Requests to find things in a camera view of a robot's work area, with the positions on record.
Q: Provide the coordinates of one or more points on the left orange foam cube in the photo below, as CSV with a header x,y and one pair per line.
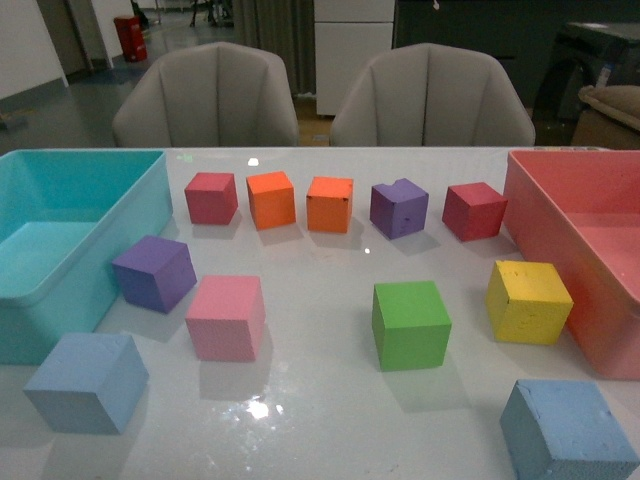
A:
x,y
271,200

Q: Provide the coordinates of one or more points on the yellow foam cube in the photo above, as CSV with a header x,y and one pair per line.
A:
x,y
527,302

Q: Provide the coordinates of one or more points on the right orange foam cube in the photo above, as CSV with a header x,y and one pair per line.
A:
x,y
329,204

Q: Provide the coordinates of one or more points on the right beige chair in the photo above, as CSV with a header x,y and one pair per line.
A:
x,y
430,95

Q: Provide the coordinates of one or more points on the pink plastic bin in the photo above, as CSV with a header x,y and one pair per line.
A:
x,y
579,210

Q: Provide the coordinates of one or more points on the left red foam cube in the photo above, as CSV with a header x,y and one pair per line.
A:
x,y
211,198

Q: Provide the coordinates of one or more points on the beige cushion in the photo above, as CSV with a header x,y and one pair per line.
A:
x,y
617,101

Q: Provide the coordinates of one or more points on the red foam cube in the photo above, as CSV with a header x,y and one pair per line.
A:
x,y
211,198
473,211

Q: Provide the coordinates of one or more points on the right purple foam cube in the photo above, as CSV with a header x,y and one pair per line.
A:
x,y
398,209

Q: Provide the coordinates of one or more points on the pink foam cube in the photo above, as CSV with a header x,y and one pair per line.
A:
x,y
226,318

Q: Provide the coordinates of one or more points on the orange foam cube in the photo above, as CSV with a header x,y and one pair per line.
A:
x,y
329,204
271,200

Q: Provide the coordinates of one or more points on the beige chair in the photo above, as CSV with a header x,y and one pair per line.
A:
x,y
430,95
213,95

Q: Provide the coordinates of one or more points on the right red foam cube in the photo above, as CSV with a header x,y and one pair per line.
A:
x,y
473,211

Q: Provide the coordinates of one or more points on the white cabinet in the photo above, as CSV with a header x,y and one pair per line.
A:
x,y
347,34

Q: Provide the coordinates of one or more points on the teal plastic bin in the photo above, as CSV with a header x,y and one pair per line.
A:
x,y
65,215

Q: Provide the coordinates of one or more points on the light blue foam cube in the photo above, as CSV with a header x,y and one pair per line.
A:
x,y
90,383
564,429

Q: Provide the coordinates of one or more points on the purple foam cube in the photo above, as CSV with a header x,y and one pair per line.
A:
x,y
398,209
155,273

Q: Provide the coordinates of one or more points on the green foam cube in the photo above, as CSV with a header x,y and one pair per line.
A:
x,y
410,324

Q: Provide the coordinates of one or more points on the left beige chair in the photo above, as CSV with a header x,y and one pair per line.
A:
x,y
213,95

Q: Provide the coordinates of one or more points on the left purple foam cube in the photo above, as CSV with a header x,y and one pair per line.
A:
x,y
155,273

